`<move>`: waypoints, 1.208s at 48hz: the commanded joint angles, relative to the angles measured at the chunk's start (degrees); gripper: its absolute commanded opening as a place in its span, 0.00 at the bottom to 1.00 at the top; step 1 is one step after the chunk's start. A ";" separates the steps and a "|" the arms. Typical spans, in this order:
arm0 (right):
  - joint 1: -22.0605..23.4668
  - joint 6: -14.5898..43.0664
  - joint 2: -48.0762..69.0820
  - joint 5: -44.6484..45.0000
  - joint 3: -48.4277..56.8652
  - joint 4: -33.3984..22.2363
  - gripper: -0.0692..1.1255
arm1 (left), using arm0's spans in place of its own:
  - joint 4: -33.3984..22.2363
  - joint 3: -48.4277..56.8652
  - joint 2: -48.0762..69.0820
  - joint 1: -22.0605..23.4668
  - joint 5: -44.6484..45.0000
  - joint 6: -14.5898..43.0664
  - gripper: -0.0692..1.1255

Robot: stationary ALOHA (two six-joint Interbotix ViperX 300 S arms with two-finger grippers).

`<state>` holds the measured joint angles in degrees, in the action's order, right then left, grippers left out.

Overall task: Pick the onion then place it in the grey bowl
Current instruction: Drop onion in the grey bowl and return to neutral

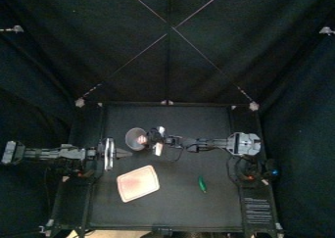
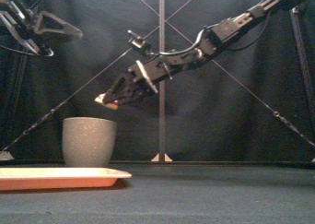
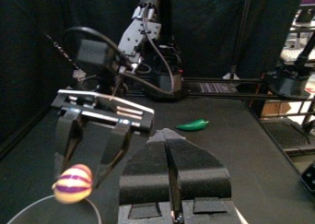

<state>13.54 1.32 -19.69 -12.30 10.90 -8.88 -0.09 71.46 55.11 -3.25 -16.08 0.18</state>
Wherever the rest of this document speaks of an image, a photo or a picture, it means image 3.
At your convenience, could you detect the grey bowl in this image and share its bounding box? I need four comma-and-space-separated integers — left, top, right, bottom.
7, 194, 103, 224

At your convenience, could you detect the purple striped toy onion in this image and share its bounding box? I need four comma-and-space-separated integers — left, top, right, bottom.
51, 163, 95, 205

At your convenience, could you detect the green toy pepper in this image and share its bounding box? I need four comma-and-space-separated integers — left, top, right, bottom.
175, 118, 211, 132

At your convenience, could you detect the black perforated panel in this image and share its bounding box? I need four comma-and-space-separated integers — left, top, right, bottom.
260, 118, 315, 157

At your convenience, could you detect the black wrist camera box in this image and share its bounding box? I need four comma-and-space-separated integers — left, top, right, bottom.
73, 38, 115, 71

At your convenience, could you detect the brown wooden box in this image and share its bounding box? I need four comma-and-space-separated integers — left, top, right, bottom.
248, 98, 315, 120

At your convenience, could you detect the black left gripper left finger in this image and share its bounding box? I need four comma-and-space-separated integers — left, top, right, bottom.
117, 128, 175, 224

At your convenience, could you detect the black frame rail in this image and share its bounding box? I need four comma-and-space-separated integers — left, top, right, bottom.
181, 76, 288, 100

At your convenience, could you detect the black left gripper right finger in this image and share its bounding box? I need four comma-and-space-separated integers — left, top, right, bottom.
165, 128, 244, 224

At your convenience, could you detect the black camera cable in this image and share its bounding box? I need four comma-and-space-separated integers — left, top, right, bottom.
60, 6, 176, 97

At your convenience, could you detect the black frame pole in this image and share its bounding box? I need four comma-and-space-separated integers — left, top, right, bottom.
228, 0, 255, 80

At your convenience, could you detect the black camera stand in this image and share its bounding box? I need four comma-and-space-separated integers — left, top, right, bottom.
262, 30, 315, 100

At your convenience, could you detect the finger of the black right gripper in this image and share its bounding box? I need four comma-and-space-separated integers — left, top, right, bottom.
91, 119, 133, 189
53, 107, 87, 177

